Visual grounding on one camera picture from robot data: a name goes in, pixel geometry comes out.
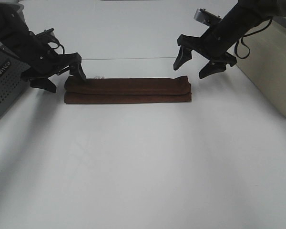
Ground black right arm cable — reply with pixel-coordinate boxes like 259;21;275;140
235;16;274;59

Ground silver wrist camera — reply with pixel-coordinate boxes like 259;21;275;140
194;9;222;26
35;28;56;44

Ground beige plastic bin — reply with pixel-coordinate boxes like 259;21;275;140
237;17;286;117

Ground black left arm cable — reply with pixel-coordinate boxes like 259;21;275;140
0;39;65;58

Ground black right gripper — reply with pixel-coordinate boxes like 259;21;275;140
173;22;237;79

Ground grey perforated plastic basket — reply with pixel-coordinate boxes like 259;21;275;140
0;42;30;119

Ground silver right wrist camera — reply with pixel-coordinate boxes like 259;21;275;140
194;9;222;26

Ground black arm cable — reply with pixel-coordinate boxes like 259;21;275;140
0;39;65;58
235;16;274;59

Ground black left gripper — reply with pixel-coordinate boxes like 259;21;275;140
20;52;86;93

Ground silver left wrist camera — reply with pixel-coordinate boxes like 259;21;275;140
35;28;56;44

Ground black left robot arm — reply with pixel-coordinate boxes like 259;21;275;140
0;3;86;93

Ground brown towel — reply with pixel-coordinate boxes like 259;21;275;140
64;76;192;104

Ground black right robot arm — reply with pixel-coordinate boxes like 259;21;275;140
173;0;280;79

